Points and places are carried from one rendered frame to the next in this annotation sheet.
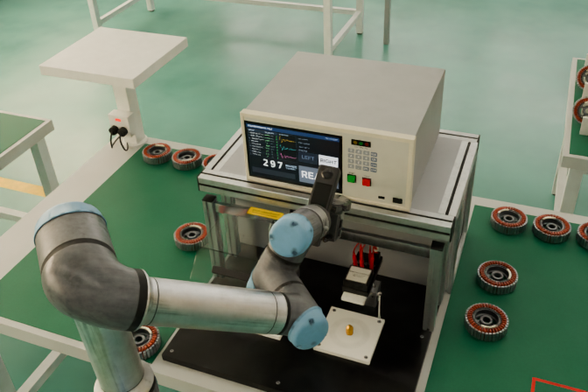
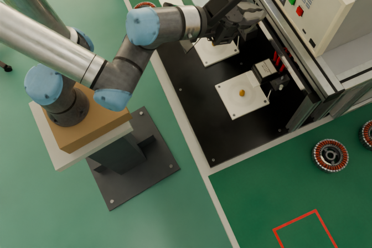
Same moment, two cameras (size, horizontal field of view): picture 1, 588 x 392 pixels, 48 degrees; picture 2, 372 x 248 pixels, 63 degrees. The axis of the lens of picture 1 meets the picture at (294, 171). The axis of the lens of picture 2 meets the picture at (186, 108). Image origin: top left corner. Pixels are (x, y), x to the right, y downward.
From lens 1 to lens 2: 0.88 m
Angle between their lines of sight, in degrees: 46
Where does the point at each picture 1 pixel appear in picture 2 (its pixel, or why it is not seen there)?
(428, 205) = (337, 63)
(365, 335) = (248, 102)
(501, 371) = (301, 189)
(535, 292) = not seen: outside the picture
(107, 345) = not seen: hidden behind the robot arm
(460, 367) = (282, 165)
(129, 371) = not seen: hidden behind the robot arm
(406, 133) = not seen: outside the picture
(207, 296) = (24, 37)
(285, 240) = (130, 28)
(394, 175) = (318, 22)
